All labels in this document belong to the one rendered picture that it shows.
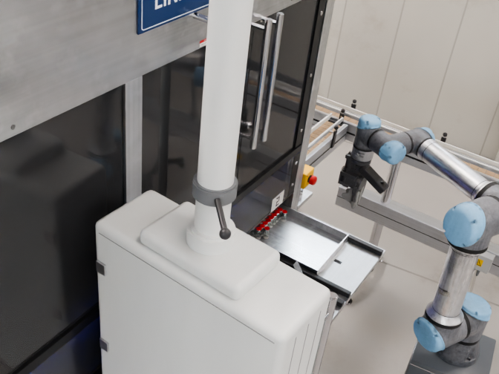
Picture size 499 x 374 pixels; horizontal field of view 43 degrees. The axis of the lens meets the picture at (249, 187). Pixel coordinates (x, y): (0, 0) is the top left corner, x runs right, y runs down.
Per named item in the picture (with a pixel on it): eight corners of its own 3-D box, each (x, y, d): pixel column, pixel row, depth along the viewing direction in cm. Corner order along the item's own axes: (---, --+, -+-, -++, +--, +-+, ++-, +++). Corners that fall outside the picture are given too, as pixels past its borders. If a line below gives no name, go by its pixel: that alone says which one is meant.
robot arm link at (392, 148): (418, 141, 204) (395, 125, 211) (391, 148, 199) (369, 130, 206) (411, 162, 208) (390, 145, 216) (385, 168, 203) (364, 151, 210)
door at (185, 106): (137, 270, 174) (138, 73, 140) (233, 194, 207) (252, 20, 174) (139, 271, 174) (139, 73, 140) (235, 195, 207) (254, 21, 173)
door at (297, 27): (234, 194, 208) (253, 19, 174) (298, 142, 239) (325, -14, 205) (235, 194, 207) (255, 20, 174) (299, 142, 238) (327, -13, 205)
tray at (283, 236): (237, 238, 241) (237, 231, 239) (272, 206, 260) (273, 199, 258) (315, 277, 228) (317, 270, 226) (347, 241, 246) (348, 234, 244)
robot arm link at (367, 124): (370, 126, 205) (353, 114, 211) (363, 155, 211) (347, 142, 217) (388, 122, 209) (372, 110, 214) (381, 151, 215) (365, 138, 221)
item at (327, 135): (276, 205, 267) (281, 174, 258) (246, 191, 273) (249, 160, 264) (347, 142, 316) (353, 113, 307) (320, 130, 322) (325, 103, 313)
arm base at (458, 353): (480, 343, 222) (489, 323, 217) (473, 373, 211) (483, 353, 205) (437, 326, 227) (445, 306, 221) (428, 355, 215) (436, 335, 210)
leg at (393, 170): (355, 270, 355) (386, 153, 311) (361, 261, 361) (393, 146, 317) (370, 277, 351) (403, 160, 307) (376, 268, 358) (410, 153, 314)
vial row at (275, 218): (253, 237, 242) (255, 228, 239) (277, 215, 255) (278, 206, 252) (258, 240, 241) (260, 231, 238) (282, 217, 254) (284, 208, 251)
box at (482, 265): (462, 263, 309) (468, 249, 304) (465, 258, 313) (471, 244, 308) (486, 274, 305) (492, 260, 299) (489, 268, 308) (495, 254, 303)
